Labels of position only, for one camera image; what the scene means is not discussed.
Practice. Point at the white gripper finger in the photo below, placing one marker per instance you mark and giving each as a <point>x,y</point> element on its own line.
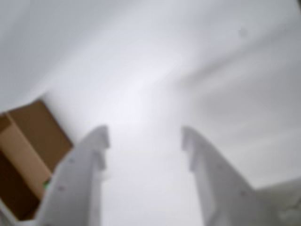
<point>75,188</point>
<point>223,188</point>

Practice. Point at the green cube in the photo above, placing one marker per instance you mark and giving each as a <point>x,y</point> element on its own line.
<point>46,185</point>

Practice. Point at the brown cardboard box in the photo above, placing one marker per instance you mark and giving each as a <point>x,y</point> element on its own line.
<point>28,131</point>

